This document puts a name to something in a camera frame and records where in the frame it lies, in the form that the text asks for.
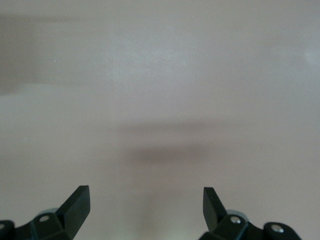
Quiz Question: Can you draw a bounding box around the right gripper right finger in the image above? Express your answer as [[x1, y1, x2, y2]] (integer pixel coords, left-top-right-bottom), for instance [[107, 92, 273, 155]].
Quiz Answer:
[[199, 186, 301, 240]]

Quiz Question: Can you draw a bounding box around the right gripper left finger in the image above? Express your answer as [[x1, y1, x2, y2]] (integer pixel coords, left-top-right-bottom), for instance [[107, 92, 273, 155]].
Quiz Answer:
[[0, 185, 91, 240]]

